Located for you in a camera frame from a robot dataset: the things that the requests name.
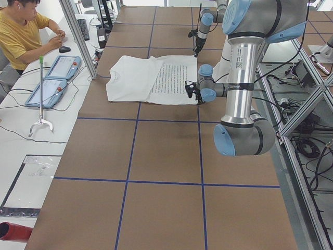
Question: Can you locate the blue teach pendant near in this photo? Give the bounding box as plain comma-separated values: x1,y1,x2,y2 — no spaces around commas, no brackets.
25,79,67,109

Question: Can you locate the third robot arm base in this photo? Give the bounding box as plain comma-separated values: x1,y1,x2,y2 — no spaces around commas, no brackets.
308,36,332,63

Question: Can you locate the black computer mouse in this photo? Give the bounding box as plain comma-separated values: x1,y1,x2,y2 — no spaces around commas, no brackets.
58,46,71,54

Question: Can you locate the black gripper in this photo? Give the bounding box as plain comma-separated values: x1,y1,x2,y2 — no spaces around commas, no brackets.
188,29,207,57
185,80,205,105

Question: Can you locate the black keyboard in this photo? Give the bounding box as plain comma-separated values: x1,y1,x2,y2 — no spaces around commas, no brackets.
76,18,90,41

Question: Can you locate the red cylinder object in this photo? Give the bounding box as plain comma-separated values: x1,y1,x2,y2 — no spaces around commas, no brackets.
1,222,33,243

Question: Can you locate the aluminium frame structure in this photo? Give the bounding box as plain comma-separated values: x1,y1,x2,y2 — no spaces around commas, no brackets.
255,34,332,249

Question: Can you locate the white long-sleeve printed shirt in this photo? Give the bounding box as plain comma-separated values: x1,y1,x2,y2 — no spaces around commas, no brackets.
106,55,197,105

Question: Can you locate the clear plastic bag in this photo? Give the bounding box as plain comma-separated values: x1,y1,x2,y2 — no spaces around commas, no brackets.
1,155,61,218

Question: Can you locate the green-handled reacher grabber tool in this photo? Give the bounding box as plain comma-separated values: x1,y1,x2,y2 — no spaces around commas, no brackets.
28,56,54,138

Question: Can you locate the blue teach pendant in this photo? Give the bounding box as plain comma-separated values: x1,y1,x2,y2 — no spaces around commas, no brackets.
25,79,67,109
45,55,81,80

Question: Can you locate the aluminium frame post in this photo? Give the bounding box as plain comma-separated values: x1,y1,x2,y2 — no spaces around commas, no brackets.
59,0,97,80

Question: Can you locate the person in yellow shirt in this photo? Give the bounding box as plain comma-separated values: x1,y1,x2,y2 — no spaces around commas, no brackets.
1,0,66,74

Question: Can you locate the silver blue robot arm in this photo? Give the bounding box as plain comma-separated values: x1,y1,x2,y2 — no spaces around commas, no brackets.
185,1,308,156
188,1,229,57

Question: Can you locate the blue teach pendant far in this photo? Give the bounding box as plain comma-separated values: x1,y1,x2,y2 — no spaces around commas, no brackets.
45,55,81,80

